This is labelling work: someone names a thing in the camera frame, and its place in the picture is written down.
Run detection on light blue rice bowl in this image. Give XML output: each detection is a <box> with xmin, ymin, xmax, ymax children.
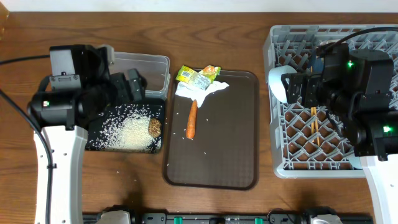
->
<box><xmin>268</xmin><ymin>65</ymin><xmax>296</xmax><ymax>103</ymax></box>

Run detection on brown mushroom food scrap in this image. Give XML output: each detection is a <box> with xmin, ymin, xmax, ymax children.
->
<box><xmin>148</xmin><ymin>118</ymin><xmax>162</xmax><ymax>138</ymax></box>

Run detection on orange carrot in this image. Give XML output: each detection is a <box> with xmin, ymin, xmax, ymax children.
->
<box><xmin>186</xmin><ymin>100</ymin><xmax>198</xmax><ymax>139</ymax></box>

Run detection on dark blue plate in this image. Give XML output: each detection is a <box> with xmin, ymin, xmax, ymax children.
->
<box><xmin>308</xmin><ymin>55</ymin><xmax>324</xmax><ymax>73</ymax></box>

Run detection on light blue cup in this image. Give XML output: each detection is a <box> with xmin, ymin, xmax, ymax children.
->
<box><xmin>347</xmin><ymin>154</ymin><xmax>363</xmax><ymax>170</ymax></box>

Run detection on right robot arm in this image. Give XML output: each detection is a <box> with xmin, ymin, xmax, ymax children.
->
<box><xmin>278</xmin><ymin>43</ymin><xmax>397</xmax><ymax>223</ymax></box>

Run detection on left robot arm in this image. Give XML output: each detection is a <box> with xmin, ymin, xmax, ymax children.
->
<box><xmin>27</xmin><ymin>45</ymin><xmax>147</xmax><ymax>223</ymax></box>

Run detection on black waste tray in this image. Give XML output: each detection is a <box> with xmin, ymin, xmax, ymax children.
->
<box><xmin>85</xmin><ymin>96</ymin><xmax>166</xmax><ymax>154</ymax></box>

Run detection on grey dishwasher rack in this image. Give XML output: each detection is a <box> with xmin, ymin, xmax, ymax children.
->
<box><xmin>263</xmin><ymin>25</ymin><xmax>397</xmax><ymax>179</ymax></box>

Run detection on spilled white rice pile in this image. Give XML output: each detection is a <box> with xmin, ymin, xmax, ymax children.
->
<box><xmin>86</xmin><ymin>104</ymin><xmax>163</xmax><ymax>153</ymax></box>

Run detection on clear plastic bin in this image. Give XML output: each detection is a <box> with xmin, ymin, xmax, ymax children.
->
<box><xmin>109</xmin><ymin>52</ymin><xmax>170</xmax><ymax>100</ymax></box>

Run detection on crumpled white napkin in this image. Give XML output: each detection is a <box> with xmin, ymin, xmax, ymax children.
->
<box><xmin>175</xmin><ymin>81</ymin><xmax>229</xmax><ymax>108</ymax></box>

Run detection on yellow green snack wrapper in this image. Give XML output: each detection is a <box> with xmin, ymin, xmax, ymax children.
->
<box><xmin>176</xmin><ymin>65</ymin><xmax>221</xmax><ymax>90</ymax></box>

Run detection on brown serving tray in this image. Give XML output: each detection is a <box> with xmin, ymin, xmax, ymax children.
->
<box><xmin>162</xmin><ymin>70</ymin><xmax>259</xmax><ymax>190</ymax></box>

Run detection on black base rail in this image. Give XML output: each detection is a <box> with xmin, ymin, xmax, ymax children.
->
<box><xmin>83</xmin><ymin>205</ymin><xmax>374</xmax><ymax>224</ymax></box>

